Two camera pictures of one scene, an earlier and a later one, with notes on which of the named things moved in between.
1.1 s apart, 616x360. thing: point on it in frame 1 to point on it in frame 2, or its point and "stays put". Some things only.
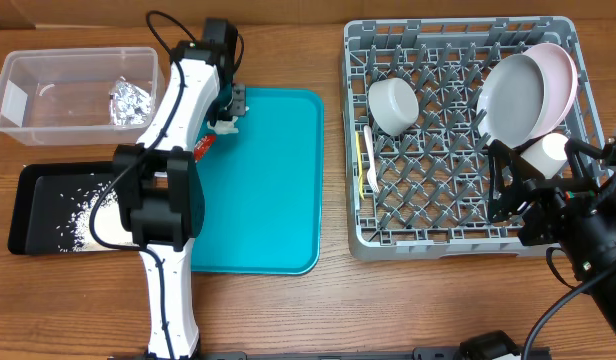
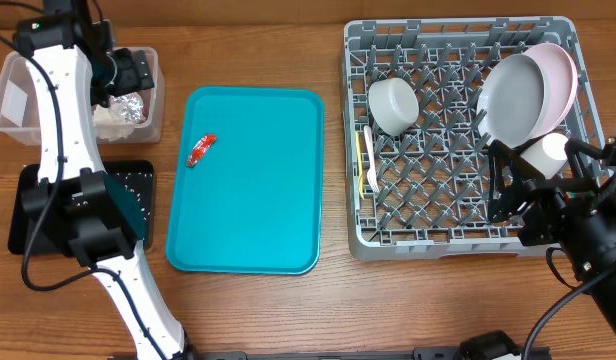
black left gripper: x=214 y=115 to x=137 y=73
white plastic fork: x=372 y=174 stays put
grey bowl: x=392 y=106 stays put
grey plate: x=511 y=100 stays put
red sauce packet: x=202 y=146 stays put
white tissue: x=222 y=127 to x=110 y=123
